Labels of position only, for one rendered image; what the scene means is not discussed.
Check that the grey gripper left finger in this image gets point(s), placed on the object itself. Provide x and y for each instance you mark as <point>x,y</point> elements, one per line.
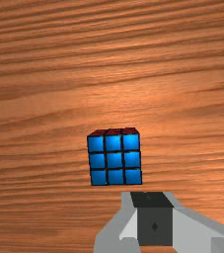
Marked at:
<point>130,227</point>

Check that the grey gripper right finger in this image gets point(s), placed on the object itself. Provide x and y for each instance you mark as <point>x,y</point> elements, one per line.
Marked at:
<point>189,230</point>

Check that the many-coloured puzzle cube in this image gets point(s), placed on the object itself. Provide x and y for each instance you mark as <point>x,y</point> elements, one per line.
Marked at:
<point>114,159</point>

